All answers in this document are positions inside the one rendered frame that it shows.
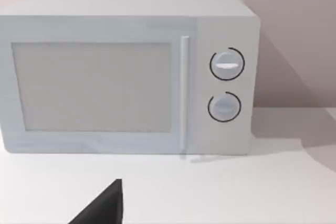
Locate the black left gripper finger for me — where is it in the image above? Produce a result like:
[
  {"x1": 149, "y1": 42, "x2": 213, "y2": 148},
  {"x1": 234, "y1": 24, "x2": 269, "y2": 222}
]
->
[{"x1": 67, "y1": 178, "x2": 124, "y2": 224}]

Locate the microwave door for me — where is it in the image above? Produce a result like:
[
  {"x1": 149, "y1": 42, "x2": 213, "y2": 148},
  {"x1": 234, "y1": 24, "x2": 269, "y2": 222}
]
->
[{"x1": 0, "y1": 15, "x2": 198, "y2": 155}]

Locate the pale microwave oven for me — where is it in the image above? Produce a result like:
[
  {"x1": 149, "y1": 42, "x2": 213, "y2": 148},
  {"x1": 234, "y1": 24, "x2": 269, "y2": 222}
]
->
[{"x1": 0, "y1": 0, "x2": 261, "y2": 156}]

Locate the small microwave knob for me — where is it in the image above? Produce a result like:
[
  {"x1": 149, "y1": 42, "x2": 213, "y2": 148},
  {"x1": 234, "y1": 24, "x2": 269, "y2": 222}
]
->
[{"x1": 211, "y1": 95, "x2": 238, "y2": 119}]

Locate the large microwave knob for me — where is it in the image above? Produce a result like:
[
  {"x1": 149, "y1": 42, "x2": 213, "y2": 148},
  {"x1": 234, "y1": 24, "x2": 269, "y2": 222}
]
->
[{"x1": 212, "y1": 51, "x2": 243, "y2": 77}]

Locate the pale microwave door handle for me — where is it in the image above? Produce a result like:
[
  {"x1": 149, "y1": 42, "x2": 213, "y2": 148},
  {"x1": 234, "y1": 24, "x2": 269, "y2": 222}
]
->
[{"x1": 180, "y1": 35, "x2": 190, "y2": 154}]

